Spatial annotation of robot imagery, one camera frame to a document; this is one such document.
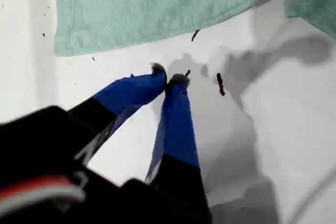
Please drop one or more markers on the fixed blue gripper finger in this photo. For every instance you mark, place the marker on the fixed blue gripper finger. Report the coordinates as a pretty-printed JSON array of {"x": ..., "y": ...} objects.
[{"x": 176, "y": 134}]

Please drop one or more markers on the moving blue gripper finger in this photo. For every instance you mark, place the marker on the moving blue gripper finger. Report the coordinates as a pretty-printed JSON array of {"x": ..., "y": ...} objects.
[{"x": 126, "y": 95}]

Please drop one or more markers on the pale green T-shirt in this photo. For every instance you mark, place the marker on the pale green T-shirt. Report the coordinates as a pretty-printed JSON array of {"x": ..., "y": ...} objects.
[{"x": 131, "y": 6}]

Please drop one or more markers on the thin black debris fleck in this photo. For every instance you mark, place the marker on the thin black debris fleck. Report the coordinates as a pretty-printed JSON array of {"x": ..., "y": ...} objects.
[{"x": 195, "y": 35}]

